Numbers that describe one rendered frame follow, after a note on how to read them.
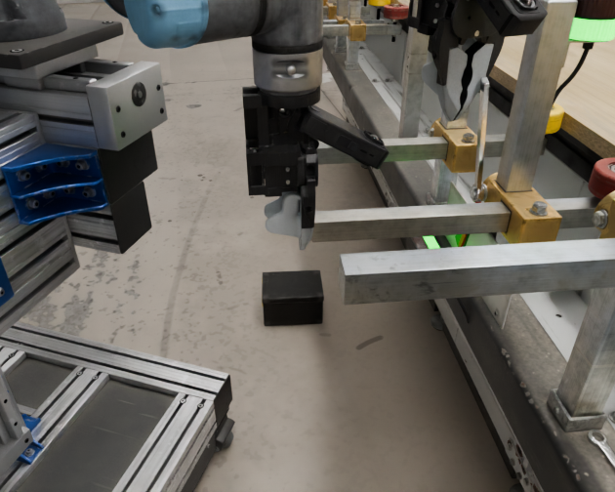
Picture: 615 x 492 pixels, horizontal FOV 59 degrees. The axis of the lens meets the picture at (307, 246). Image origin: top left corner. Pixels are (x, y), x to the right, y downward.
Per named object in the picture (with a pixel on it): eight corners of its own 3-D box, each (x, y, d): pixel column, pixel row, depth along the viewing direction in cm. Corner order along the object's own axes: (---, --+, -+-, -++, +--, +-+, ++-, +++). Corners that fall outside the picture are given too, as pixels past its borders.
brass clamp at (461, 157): (448, 174, 90) (452, 144, 87) (425, 143, 101) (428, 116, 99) (483, 172, 91) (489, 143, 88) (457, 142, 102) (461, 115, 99)
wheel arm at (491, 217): (312, 249, 69) (312, 220, 67) (309, 235, 72) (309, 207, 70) (632, 230, 73) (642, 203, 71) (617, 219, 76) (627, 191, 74)
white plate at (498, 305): (499, 329, 75) (513, 270, 69) (440, 231, 96) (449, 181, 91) (503, 329, 75) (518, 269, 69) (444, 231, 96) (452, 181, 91)
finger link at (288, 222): (266, 250, 71) (263, 186, 66) (310, 247, 71) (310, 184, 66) (266, 263, 68) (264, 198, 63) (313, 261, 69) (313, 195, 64)
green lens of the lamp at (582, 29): (574, 41, 61) (580, 20, 60) (549, 30, 66) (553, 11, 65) (625, 40, 62) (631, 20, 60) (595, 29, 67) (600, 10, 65)
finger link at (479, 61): (448, 104, 70) (460, 29, 65) (478, 119, 66) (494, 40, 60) (429, 107, 69) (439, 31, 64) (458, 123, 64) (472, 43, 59)
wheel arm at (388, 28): (268, 40, 174) (267, 26, 172) (267, 38, 177) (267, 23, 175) (400, 37, 178) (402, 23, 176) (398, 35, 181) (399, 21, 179)
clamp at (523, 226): (515, 253, 69) (524, 219, 66) (476, 203, 80) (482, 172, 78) (557, 250, 70) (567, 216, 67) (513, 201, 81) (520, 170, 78)
